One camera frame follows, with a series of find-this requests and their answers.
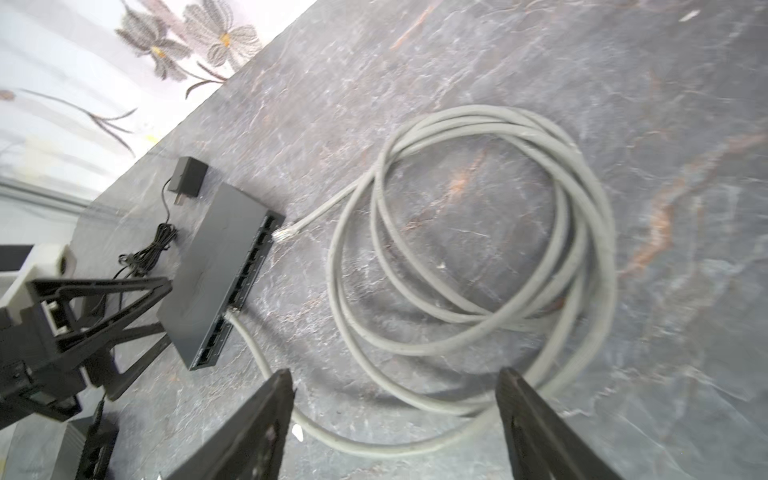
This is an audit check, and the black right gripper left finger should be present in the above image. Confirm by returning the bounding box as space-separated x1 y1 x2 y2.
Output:
170 369 295 480

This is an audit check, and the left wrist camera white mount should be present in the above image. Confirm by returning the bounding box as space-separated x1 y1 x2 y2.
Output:
1 244 76 324

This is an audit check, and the grey ethernet cable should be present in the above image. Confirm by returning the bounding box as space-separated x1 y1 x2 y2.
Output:
224 104 619 460

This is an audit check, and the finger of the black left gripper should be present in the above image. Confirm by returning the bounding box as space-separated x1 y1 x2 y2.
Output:
27 277 172 370
77 320 172 403

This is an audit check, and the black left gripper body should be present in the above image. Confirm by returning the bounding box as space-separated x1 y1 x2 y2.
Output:
1 307 84 429

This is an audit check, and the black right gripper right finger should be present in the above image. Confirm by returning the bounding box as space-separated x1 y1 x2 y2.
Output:
495 368 621 480

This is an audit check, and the slim ribbed black switch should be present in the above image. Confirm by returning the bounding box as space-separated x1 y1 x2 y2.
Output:
51 398 119 480

